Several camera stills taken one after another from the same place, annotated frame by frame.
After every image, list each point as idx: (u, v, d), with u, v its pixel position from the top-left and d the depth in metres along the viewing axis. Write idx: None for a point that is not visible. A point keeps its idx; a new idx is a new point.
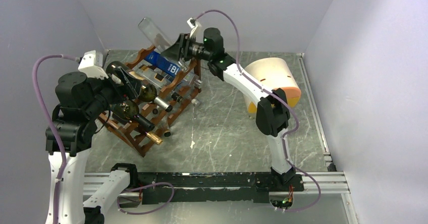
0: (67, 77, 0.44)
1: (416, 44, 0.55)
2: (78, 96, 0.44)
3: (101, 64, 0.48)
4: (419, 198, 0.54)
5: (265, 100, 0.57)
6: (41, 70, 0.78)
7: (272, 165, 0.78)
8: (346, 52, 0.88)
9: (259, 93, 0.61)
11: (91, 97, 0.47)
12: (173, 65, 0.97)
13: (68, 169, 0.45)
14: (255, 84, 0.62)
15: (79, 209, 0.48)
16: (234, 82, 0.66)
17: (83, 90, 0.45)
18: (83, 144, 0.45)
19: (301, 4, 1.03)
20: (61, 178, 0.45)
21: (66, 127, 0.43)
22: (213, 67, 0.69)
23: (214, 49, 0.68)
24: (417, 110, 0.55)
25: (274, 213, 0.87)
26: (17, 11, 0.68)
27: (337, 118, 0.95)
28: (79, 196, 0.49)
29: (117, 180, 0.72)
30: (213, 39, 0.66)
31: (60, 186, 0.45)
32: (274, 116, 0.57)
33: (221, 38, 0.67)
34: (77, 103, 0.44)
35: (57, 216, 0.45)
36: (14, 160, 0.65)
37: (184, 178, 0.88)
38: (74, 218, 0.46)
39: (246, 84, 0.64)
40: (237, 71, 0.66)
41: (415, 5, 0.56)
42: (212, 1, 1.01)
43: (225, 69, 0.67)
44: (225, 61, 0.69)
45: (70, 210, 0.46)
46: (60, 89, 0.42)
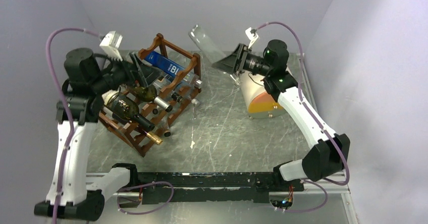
0: (74, 53, 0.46)
1: (417, 43, 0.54)
2: (86, 72, 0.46)
3: (117, 47, 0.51)
4: (421, 199, 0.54)
5: (326, 146, 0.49)
6: (41, 70, 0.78)
7: (279, 167, 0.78)
8: (346, 52, 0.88)
9: (318, 133, 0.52)
11: (99, 74, 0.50)
12: (173, 65, 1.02)
13: (75, 137, 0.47)
14: (317, 121, 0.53)
15: (83, 183, 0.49)
16: (290, 110, 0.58)
17: (90, 66, 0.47)
18: (91, 117, 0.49)
19: (301, 4, 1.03)
20: (69, 146, 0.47)
21: (76, 100, 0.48)
22: (269, 85, 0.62)
23: (276, 64, 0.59)
24: (417, 109, 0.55)
25: (274, 213, 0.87)
26: (17, 11, 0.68)
27: (336, 118, 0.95)
28: (84, 170, 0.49)
29: (118, 174, 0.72)
30: (277, 53, 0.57)
31: (66, 154, 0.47)
32: (326, 164, 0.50)
33: (288, 53, 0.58)
34: (85, 78, 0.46)
35: (61, 184, 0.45)
36: (14, 160, 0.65)
37: (184, 178, 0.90)
38: (78, 189, 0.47)
39: (306, 118, 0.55)
40: (298, 98, 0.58)
41: (416, 3, 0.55)
42: (212, 2, 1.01)
43: (283, 91, 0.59)
44: (286, 81, 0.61)
45: (74, 179, 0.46)
46: (69, 64, 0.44)
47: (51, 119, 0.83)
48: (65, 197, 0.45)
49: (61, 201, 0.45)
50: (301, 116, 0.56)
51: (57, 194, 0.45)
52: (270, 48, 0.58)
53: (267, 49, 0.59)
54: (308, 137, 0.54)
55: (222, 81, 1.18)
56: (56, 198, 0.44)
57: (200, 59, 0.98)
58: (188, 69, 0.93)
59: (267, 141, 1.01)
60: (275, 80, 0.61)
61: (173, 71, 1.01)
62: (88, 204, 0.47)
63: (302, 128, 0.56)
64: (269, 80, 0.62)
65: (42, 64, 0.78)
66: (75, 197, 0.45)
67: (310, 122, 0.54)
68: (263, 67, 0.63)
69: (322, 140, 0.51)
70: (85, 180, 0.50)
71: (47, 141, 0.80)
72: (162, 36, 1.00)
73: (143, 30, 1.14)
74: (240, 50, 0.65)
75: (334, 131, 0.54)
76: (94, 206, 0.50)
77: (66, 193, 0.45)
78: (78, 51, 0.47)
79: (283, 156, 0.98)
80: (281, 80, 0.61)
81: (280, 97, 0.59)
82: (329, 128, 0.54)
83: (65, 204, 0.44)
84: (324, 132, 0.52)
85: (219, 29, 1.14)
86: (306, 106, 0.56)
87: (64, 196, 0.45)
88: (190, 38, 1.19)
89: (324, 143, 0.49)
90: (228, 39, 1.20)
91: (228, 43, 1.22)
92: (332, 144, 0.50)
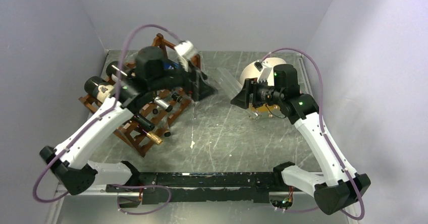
0: (149, 51, 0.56)
1: (418, 42, 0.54)
2: (148, 70, 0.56)
3: (188, 57, 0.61)
4: (421, 199, 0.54)
5: (345, 188, 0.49)
6: (42, 70, 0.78)
7: (282, 170, 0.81)
8: (346, 52, 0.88)
9: (338, 172, 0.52)
11: (160, 74, 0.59)
12: None
13: (109, 115, 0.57)
14: (338, 159, 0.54)
15: (86, 155, 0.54)
16: (311, 140, 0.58)
17: (154, 67, 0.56)
18: (134, 106, 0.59)
19: (302, 4, 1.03)
20: (101, 117, 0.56)
21: (131, 88, 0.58)
22: (287, 107, 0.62)
23: (286, 83, 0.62)
24: (416, 110, 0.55)
25: (274, 213, 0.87)
26: (20, 10, 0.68)
27: (336, 118, 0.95)
28: (96, 143, 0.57)
29: (120, 170, 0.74)
30: (285, 71, 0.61)
31: (93, 122, 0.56)
32: (342, 203, 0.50)
33: (295, 69, 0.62)
34: (145, 75, 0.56)
35: (72, 143, 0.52)
36: (15, 160, 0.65)
37: (184, 178, 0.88)
38: (79, 156, 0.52)
39: (326, 153, 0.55)
40: (318, 127, 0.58)
41: (416, 3, 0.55)
42: (213, 1, 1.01)
43: (303, 118, 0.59)
44: (306, 104, 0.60)
45: (83, 147, 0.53)
46: (140, 59, 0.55)
47: (51, 118, 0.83)
48: (67, 156, 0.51)
49: (62, 157, 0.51)
50: (321, 150, 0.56)
51: (64, 149, 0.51)
52: (276, 69, 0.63)
53: (275, 71, 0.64)
54: (327, 173, 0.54)
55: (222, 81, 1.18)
56: (61, 152, 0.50)
57: (200, 59, 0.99)
58: None
59: (267, 141, 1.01)
60: (291, 102, 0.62)
61: None
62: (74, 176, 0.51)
63: (322, 163, 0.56)
64: (286, 103, 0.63)
65: (43, 63, 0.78)
66: (73, 161, 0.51)
67: (331, 159, 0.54)
68: (275, 92, 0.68)
69: (342, 181, 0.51)
70: (90, 154, 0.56)
71: (47, 141, 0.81)
72: (162, 36, 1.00)
73: (143, 30, 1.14)
74: (247, 84, 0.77)
75: (355, 171, 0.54)
76: (78, 183, 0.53)
77: (70, 153, 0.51)
78: (155, 50, 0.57)
79: (283, 156, 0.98)
80: (301, 102, 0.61)
81: (300, 123, 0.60)
82: (351, 167, 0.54)
83: (62, 162, 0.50)
84: (344, 172, 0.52)
85: (220, 29, 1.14)
86: (326, 137, 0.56)
87: (68, 154, 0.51)
88: (191, 37, 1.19)
89: (345, 185, 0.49)
90: (228, 39, 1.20)
91: (229, 43, 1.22)
92: (353, 185, 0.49)
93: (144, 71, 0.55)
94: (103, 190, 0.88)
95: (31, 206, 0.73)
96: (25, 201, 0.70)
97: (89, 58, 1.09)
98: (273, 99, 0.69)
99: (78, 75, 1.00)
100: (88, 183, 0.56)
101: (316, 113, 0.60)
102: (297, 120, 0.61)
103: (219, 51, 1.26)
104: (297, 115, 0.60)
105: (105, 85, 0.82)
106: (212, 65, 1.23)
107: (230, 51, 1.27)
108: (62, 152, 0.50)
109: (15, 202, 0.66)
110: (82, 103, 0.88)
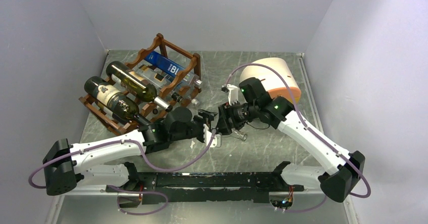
0: (180, 112, 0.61)
1: (418, 41, 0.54)
2: (174, 125, 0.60)
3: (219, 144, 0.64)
4: (421, 200, 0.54)
5: (347, 171, 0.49)
6: (42, 70, 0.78)
7: (282, 172, 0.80)
8: (346, 52, 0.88)
9: (335, 158, 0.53)
11: (183, 127, 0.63)
12: (173, 65, 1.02)
13: (130, 144, 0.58)
14: (330, 146, 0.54)
15: (90, 165, 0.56)
16: (298, 136, 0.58)
17: (180, 124, 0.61)
18: (149, 150, 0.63)
19: (302, 3, 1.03)
20: (123, 142, 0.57)
21: (155, 135, 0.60)
22: (266, 114, 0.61)
23: (256, 93, 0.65)
24: (415, 110, 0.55)
25: (273, 213, 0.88)
26: (20, 10, 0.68)
27: (337, 118, 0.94)
28: (104, 161, 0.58)
29: (114, 175, 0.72)
30: (250, 83, 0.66)
31: (115, 142, 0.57)
32: (350, 186, 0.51)
33: (257, 80, 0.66)
34: (169, 128, 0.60)
35: (89, 149, 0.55)
36: (14, 160, 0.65)
37: (184, 178, 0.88)
38: (86, 164, 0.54)
39: (318, 146, 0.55)
40: (301, 123, 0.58)
41: (416, 2, 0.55)
42: (212, 1, 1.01)
43: (284, 119, 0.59)
44: (281, 106, 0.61)
45: (93, 159, 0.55)
46: (170, 117, 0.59)
47: (51, 118, 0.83)
48: (79, 157, 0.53)
49: (74, 157, 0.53)
50: (312, 143, 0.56)
51: (81, 151, 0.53)
52: (242, 85, 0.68)
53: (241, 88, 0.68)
54: (325, 162, 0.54)
55: (222, 81, 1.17)
56: (75, 152, 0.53)
57: (200, 59, 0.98)
58: (188, 69, 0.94)
59: (267, 141, 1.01)
60: (266, 109, 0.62)
61: (173, 71, 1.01)
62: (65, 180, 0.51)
63: (317, 155, 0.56)
64: (264, 111, 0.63)
65: (42, 63, 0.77)
66: (80, 165, 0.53)
67: (323, 148, 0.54)
68: (250, 107, 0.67)
69: (342, 166, 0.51)
70: (95, 165, 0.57)
71: (47, 141, 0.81)
72: (162, 36, 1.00)
73: (143, 30, 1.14)
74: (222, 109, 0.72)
75: (348, 150, 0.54)
76: (60, 187, 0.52)
77: (82, 157, 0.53)
78: (186, 113, 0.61)
79: (283, 156, 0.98)
80: (276, 106, 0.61)
81: (283, 125, 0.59)
82: (342, 148, 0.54)
83: (72, 161, 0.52)
84: (339, 157, 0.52)
85: (220, 28, 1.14)
86: (312, 130, 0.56)
87: (80, 156, 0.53)
88: (191, 37, 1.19)
89: (346, 170, 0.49)
90: (228, 39, 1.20)
91: (228, 42, 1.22)
92: (350, 165, 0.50)
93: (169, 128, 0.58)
94: (103, 190, 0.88)
95: (31, 206, 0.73)
96: (24, 201, 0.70)
97: (89, 58, 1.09)
98: (252, 114, 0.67)
99: (77, 75, 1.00)
100: (66, 189, 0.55)
101: (293, 111, 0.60)
102: (279, 123, 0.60)
103: (219, 51, 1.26)
104: (277, 119, 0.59)
105: (105, 85, 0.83)
106: (212, 65, 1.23)
107: (230, 51, 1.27)
108: (76, 153, 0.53)
109: (15, 202, 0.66)
110: (82, 103, 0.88)
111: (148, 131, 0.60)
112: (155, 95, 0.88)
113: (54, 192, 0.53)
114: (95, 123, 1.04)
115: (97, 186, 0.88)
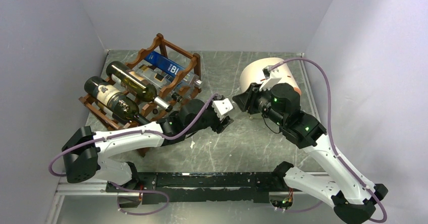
0: (191, 105, 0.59)
1: (417, 42, 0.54)
2: (188, 119, 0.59)
3: (228, 107, 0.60)
4: (420, 200, 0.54)
5: (371, 207, 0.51)
6: (42, 70, 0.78)
7: (285, 176, 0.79)
8: (345, 52, 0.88)
9: (360, 190, 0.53)
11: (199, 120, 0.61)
12: (173, 65, 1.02)
13: (150, 134, 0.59)
14: (358, 179, 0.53)
15: (111, 152, 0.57)
16: (324, 162, 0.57)
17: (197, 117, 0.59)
18: (166, 142, 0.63)
19: (302, 3, 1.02)
20: (144, 132, 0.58)
21: (171, 127, 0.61)
22: (292, 133, 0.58)
23: (289, 109, 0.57)
24: (416, 111, 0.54)
25: (273, 212, 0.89)
26: (20, 11, 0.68)
27: (336, 119, 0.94)
28: (124, 149, 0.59)
29: (121, 171, 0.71)
30: (288, 99, 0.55)
31: (136, 131, 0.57)
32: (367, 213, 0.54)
33: (298, 96, 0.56)
34: (184, 121, 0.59)
35: (112, 137, 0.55)
36: (14, 160, 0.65)
37: (184, 178, 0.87)
38: (108, 151, 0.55)
39: (346, 177, 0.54)
40: (332, 152, 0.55)
41: (416, 1, 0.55)
42: (212, 2, 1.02)
43: (314, 145, 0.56)
44: (312, 129, 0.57)
45: (116, 147, 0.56)
46: (183, 110, 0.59)
47: (51, 118, 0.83)
48: (102, 144, 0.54)
49: (97, 144, 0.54)
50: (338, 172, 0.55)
51: (104, 137, 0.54)
52: (277, 96, 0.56)
53: (275, 97, 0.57)
54: (349, 192, 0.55)
55: (222, 81, 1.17)
56: (99, 138, 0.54)
57: (200, 59, 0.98)
58: (188, 69, 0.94)
59: (267, 142, 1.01)
60: (297, 127, 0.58)
61: (173, 71, 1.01)
62: (90, 165, 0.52)
63: (341, 183, 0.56)
64: (291, 129, 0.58)
65: (42, 63, 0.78)
66: (102, 152, 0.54)
67: (351, 180, 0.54)
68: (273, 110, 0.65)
69: (367, 200, 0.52)
70: (115, 153, 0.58)
71: (48, 141, 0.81)
72: (162, 36, 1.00)
73: (143, 30, 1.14)
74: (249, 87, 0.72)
75: (372, 182, 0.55)
76: (81, 173, 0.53)
77: (105, 144, 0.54)
78: (198, 103, 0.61)
79: (283, 157, 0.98)
80: (307, 127, 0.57)
81: (311, 149, 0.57)
82: (368, 180, 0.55)
83: (96, 147, 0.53)
84: (366, 190, 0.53)
85: (220, 28, 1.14)
86: (341, 161, 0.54)
87: (103, 143, 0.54)
88: (190, 37, 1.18)
89: (371, 205, 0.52)
90: (227, 39, 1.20)
91: (228, 43, 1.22)
92: (377, 201, 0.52)
93: (184, 120, 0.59)
94: (103, 190, 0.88)
95: (31, 206, 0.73)
96: (25, 201, 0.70)
97: (89, 58, 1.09)
98: (269, 114, 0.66)
99: (77, 75, 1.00)
100: (86, 177, 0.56)
101: (324, 135, 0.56)
102: (306, 146, 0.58)
103: (219, 51, 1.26)
104: (307, 142, 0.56)
105: (105, 85, 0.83)
106: (212, 65, 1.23)
107: (230, 50, 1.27)
108: (100, 140, 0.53)
109: (15, 201, 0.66)
110: (82, 103, 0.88)
111: (165, 123, 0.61)
112: (155, 95, 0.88)
113: (74, 179, 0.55)
114: (95, 123, 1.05)
115: (97, 186, 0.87)
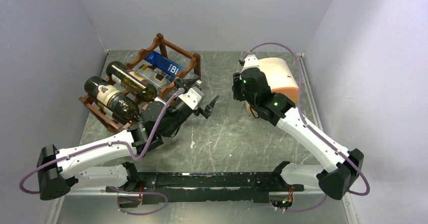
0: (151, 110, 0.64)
1: (416, 42, 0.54)
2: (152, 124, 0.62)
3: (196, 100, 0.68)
4: (420, 200, 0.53)
5: (346, 169, 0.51)
6: (42, 70, 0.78)
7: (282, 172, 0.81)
8: (345, 53, 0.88)
9: (333, 156, 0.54)
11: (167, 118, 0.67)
12: (172, 65, 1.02)
13: (118, 146, 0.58)
14: (328, 144, 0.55)
15: (79, 169, 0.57)
16: (295, 132, 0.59)
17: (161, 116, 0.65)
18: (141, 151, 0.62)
19: (302, 3, 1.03)
20: (111, 144, 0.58)
21: (145, 133, 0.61)
22: (265, 111, 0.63)
23: (257, 88, 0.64)
24: (415, 110, 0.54)
25: (273, 212, 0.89)
26: (20, 10, 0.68)
27: (336, 119, 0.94)
28: (94, 164, 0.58)
29: (111, 176, 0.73)
30: (254, 77, 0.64)
31: (102, 145, 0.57)
32: (348, 183, 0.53)
33: (263, 75, 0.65)
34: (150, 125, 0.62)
35: (75, 155, 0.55)
36: (14, 161, 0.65)
37: (184, 178, 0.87)
38: (74, 169, 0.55)
39: (318, 145, 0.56)
40: (301, 121, 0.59)
41: (414, 1, 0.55)
42: (211, 1, 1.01)
43: (282, 116, 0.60)
44: (281, 103, 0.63)
45: (82, 164, 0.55)
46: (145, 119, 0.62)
47: (51, 118, 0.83)
48: (65, 163, 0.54)
49: (59, 163, 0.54)
50: (311, 140, 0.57)
51: (66, 156, 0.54)
52: (246, 77, 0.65)
53: (244, 78, 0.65)
54: (323, 161, 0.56)
55: (222, 81, 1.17)
56: (61, 158, 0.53)
57: (200, 59, 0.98)
58: (188, 69, 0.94)
59: (267, 142, 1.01)
60: (267, 105, 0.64)
61: (173, 71, 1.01)
62: (56, 185, 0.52)
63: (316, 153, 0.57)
64: (263, 108, 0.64)
65: (42, 63, 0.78)
66: (67, 171, 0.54)
67: (322, 146, 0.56)
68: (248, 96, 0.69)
69: (340, 163, 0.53)
70: (84, 169, 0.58)
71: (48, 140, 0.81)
72: (162, 36, 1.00)
73: (143, 30, 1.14)
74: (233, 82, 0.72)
75: (346, 149, 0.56)
76: (53, 191, 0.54)
77: (68, 162, 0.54)
78: (157, 107, 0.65)
79: (283, 156, 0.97)
80: (276, 103, 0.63)
81: (282, 122, 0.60)
82: (340, 146, 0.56)
83: (57, 167, 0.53)
84: (338, 154, 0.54)
85: (219, 28, 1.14)
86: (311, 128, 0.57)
87: (66, 161, 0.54)
88: (190, 37, 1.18)
89: (345, 168, 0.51)
90: (227, 39, 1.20)
91: (228, 43, 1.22)
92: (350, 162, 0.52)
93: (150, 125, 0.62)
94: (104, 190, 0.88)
95: (31, 206, 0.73)
96: (25, 200, 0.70)
97: (89, 58, 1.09)
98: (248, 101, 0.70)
99: (77, 75, 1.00)
100: (60, 193, 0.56)
101: (293, 108, 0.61)
102: (278, 120, 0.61)
103: (219, 51, 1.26)
104: (277, 116, 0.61)
105: (105, 85, 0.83)
106: (212, 65, 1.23)
107: (230, 51, 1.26)
108: (61, 159, 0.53)
109: (15, 201, 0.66)
110: (82, 103, 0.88)
111: (139, 130, 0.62)
112: (155, 95, 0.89)
113: (48, 198, 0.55)
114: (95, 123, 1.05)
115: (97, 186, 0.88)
